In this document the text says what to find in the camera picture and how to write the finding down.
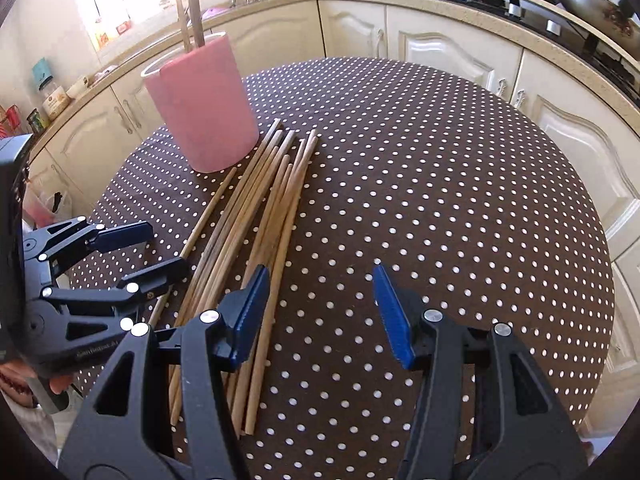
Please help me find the teal container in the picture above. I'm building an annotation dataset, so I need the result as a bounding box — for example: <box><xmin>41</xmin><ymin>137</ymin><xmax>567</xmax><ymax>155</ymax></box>
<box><xmin>31</xmin><ymin>58</ymin><xmax>54</xmax><ymax>92</ymax></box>

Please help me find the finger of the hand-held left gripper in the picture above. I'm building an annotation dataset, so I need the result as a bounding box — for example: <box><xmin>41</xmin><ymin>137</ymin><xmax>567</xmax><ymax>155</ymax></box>
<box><xmin>42</xmin><ymin>256</ymin><xmax>192</xmax><ymax>333</ymax></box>
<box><xmin>22</xmin><ymin>217</ymin><xmax>154</xmax><ymax>281</ymax></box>

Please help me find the black gas stove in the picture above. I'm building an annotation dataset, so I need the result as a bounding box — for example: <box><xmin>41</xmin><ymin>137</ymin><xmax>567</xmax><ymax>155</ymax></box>
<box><xmin>440</xmin><ymin>0</ymin><xmax>640</xmax><ymax>96</ymax></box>

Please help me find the labelled jar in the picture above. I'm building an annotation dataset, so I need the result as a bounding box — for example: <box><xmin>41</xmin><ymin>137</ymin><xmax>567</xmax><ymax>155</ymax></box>
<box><xmin>41</xmin><ymin>85</ymin><xmax>72</xmax><ymax>121</ymax></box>

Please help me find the person's left hand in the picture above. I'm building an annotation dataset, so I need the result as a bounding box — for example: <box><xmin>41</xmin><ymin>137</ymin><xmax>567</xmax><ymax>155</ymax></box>
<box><xmin>0</xmin><ymin>357</ymin><xmax>73</xmax><ymax>408</ymax></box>

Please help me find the pink plastic bag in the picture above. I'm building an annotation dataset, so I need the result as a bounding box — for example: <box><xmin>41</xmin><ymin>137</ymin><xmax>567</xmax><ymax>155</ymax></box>
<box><xmin>22</xmin><ymin>182</ymin><xmax>71</xmax><ymax>228</ymax></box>

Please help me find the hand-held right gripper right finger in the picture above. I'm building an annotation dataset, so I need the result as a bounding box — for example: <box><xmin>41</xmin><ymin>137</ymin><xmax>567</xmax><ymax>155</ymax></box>
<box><xmin>372</xmin><ymin>262</ymin><xmax>588</xmax><ymax>480</ymax></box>

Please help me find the cream cabinet door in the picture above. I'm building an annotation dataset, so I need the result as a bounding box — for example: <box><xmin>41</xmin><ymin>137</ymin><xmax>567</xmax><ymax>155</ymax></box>
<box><xmin>385</xmin><ymin>7</ymin><xmax>524</xmax><ymax>102</ymax></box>
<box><xmin>607</xmin><ymin>245</ymin><xmax>640</xmax><ymax>376</ymax></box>
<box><xmin>209</xmin><ymin>1</ymin><xmax>327</xmax><ymax>77</ymax></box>
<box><xmin>44</xmin><ymin>87</ymin><xmax>151</xmax><ymax>196</ymax></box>
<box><xmin>109</xmin><ymin>67</ymin><xmax>168</xmax><ymax>133</ymax></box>
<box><xmin>318</xmin><ymin>0</ymin><xmax>388</xmax><ymax>59</ymax></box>
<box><xmin>510</xmin><ymin>50</ymin><xmax>640</xmax><ymax>256</ymax></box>

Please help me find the red packet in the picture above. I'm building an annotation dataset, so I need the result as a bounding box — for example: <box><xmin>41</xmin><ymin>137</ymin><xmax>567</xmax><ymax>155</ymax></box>
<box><xmin>0</xmin><ymin>105</ymin><xmax>23</xmax><ymax>137</ymax></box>

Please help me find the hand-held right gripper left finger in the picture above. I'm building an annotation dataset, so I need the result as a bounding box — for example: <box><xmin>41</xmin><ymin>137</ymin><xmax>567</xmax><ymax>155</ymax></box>
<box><xmin>59</xmin><ymin>264</ymin><xmax>271</xmax><ymax>480</ymax></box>

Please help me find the bunch of wooden chopsticks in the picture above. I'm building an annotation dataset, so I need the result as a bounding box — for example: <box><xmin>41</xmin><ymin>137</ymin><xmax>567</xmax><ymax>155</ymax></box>
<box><xmin>147</xmin><ymin>119</ymin><xmax>319</xmax><ymax>436</ymax></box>

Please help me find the brown polka-dot tablecloth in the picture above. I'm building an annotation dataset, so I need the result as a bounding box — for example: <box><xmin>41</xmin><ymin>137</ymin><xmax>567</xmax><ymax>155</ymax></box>
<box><xmin>65</xmin><ymin>57</ymin><xmax>616</xmax><ymax>480</ymax></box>

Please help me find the pink utensil holder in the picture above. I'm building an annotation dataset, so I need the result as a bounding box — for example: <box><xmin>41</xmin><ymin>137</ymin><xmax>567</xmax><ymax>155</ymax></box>
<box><xmin>141</xmin><ymin>34</ymin><xmax>260</xmax><ymax>173</ymax></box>

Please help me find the wooden chopstick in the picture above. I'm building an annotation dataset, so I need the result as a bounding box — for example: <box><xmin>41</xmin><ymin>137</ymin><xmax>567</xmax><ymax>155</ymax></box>
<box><xmin>186</xmin><ymin>0</ymin><xmax>206</xmax><ymax>49</ymax></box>
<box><xmin>174</xmin><ymin>0</ymin><xmax>193</xmax><ymax>54</ymax></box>

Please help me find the metal wok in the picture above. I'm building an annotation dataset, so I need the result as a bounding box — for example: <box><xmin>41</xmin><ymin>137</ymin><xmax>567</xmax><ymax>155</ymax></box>
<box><xmin>552</xmin><ymin>0</ymin><xmax>640</xmax><ymax>41</ymax></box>

